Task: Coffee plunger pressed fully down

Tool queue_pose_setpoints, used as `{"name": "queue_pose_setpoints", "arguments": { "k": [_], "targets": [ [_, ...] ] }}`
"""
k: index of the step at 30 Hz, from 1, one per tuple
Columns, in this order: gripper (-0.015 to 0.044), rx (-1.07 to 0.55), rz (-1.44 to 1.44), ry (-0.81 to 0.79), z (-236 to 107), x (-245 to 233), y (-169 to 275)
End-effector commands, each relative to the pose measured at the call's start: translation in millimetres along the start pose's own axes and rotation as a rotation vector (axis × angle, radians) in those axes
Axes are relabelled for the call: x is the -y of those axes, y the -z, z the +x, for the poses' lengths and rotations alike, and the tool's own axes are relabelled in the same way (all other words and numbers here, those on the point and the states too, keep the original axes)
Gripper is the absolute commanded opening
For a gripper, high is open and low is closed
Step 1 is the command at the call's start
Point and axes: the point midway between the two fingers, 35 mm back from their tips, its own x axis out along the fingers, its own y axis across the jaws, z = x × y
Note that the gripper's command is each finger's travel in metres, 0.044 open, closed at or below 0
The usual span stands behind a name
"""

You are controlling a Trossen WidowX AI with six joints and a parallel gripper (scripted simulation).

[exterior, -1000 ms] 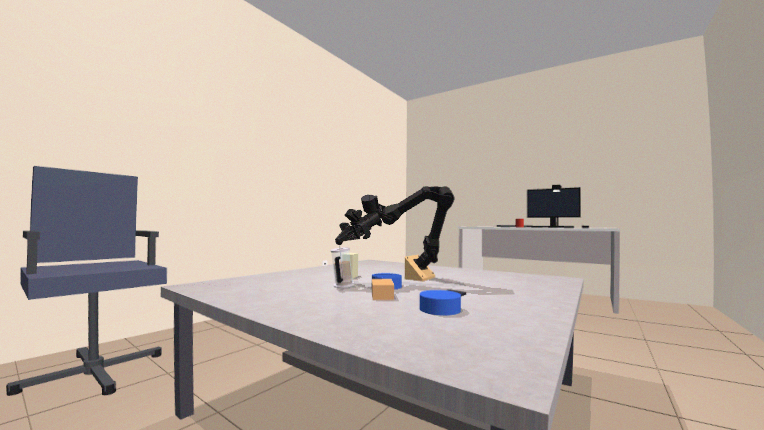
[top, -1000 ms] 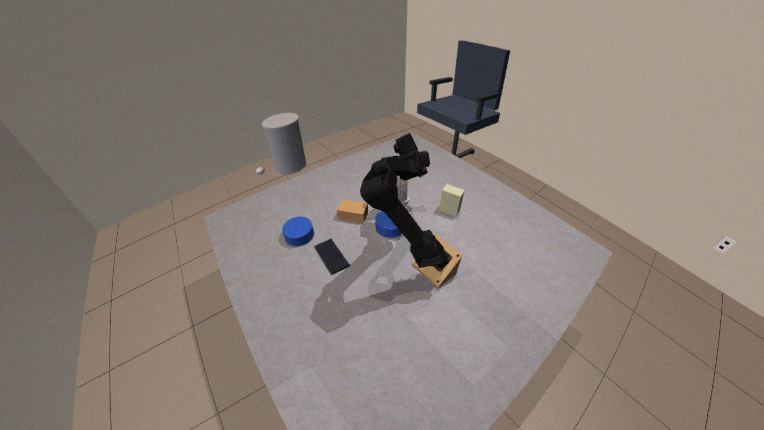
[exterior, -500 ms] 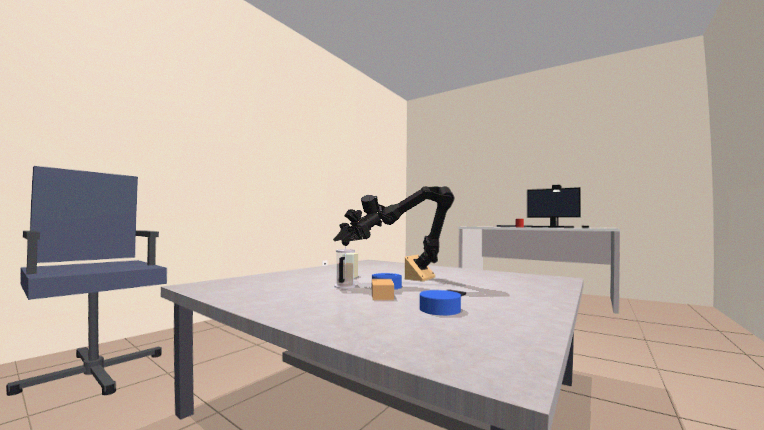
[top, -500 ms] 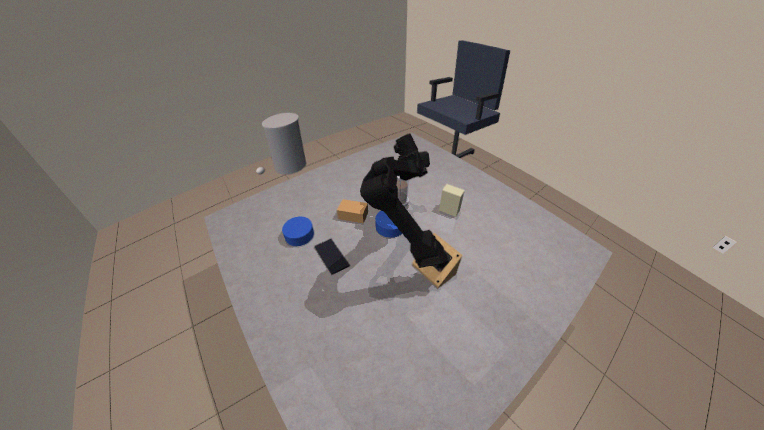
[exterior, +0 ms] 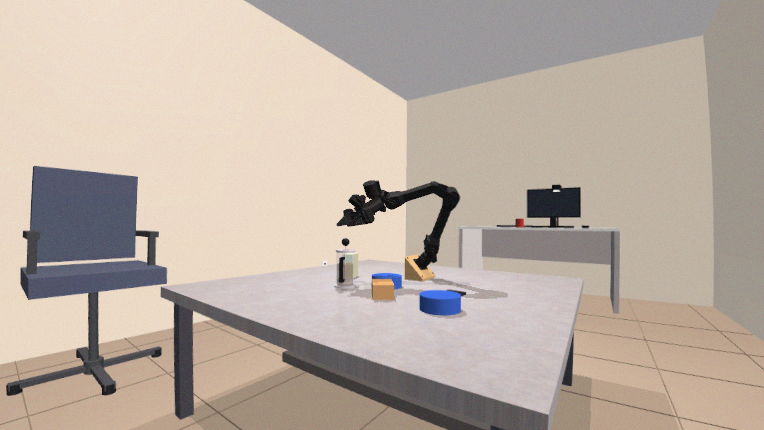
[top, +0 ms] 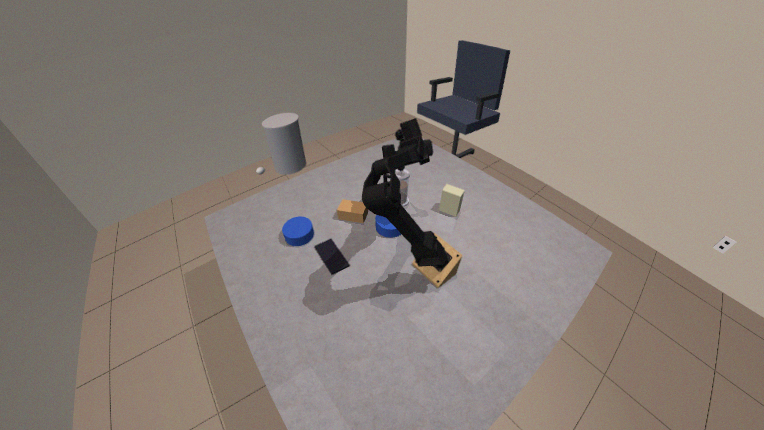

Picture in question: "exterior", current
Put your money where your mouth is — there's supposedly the glass french press with black knob plunger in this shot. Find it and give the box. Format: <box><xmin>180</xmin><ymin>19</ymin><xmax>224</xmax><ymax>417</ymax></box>
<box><xmin>334</xmin><ymin>238</ymin><xmax>355</xmax><ymax>289</ymax></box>

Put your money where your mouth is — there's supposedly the blue short cylinder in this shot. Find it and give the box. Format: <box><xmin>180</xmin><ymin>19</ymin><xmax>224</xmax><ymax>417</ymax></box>
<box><xmin>420</xmin><ymin>290</ymin><xmax>461</xmax><ymax>316</ymax></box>
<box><xmin>372</xmin><ymin>273</ymin><xmax>402</xmax><ymax>290</ymax></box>

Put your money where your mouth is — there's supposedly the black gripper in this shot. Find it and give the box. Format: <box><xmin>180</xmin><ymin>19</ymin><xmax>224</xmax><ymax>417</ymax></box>
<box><xmin>336</xmin><ymin>202</ymin><xmax>376</xmax><ymax>227</ymax></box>

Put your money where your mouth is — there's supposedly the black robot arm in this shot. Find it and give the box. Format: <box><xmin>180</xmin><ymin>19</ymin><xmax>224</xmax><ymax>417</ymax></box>
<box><xmin>348</xmin><ymin>180</ymin><xmax>460</xmax><ymax>270</ymax></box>

